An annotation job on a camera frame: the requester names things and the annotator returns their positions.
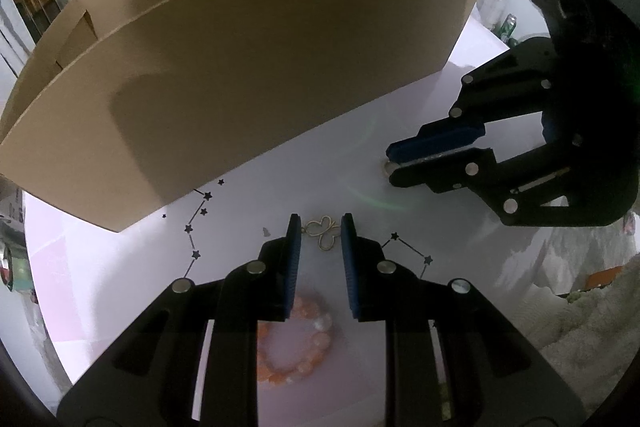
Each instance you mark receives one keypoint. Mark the green drink can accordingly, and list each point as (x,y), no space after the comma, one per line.
(507,29)

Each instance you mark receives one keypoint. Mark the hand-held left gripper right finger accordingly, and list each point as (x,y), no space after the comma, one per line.
(348,267)

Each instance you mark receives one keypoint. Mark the fluffy white green robe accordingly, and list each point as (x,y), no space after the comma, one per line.
(610,317)

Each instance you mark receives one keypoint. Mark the white curtain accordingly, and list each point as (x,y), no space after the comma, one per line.
(10,37)

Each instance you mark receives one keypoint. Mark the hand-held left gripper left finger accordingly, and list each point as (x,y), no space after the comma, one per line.
(292,267)

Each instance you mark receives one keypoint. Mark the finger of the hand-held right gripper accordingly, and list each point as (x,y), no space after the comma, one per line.
(440,139)
(450,172)

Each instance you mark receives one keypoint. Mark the gold butterfly pendant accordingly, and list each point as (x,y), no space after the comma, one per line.
(324,234)

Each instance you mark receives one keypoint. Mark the large brown cardboard box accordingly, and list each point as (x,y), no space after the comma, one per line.
(250,82)

